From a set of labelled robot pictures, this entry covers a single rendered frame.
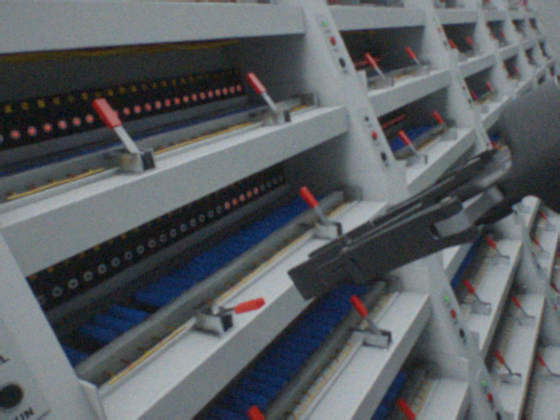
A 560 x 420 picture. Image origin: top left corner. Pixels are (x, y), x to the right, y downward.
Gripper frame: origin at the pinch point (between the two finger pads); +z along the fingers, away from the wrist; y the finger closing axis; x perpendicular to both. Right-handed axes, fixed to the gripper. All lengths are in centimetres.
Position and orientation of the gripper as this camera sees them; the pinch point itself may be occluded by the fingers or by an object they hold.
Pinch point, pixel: (335, 261)
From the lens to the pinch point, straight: 38.7
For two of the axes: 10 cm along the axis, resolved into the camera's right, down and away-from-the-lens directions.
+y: 5.4, -3.3, 7.7
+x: -5.4, -8.4, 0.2
